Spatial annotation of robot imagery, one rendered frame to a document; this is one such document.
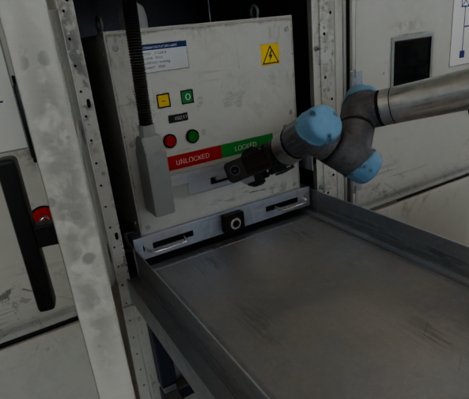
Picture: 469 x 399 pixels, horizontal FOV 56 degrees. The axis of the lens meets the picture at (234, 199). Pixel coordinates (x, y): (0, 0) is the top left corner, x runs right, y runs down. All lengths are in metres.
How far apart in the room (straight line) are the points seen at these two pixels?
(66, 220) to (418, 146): 1.32
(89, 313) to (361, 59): 1.08
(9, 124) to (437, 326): 0.86
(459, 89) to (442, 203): 0.86
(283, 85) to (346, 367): 0.74
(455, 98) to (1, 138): 0.84
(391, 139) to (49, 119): 1.21
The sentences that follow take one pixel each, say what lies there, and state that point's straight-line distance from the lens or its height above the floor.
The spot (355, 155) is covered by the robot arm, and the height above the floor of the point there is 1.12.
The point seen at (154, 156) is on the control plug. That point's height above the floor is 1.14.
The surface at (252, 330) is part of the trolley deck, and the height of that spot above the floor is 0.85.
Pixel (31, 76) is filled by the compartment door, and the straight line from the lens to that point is 0.34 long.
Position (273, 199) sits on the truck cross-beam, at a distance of 1.25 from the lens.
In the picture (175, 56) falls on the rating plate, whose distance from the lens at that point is 1.07.
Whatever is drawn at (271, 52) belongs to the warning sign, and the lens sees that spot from 1.20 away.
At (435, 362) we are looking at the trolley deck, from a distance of 0.81.
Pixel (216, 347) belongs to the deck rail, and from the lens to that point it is 0.74.
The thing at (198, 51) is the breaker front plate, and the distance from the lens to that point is 1.09.
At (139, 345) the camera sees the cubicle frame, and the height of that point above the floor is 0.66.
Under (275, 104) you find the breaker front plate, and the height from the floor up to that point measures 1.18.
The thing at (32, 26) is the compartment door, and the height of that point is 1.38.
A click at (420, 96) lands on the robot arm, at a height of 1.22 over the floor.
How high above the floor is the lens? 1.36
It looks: 20 degrees down
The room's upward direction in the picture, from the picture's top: 6 degrees counter-clockwise
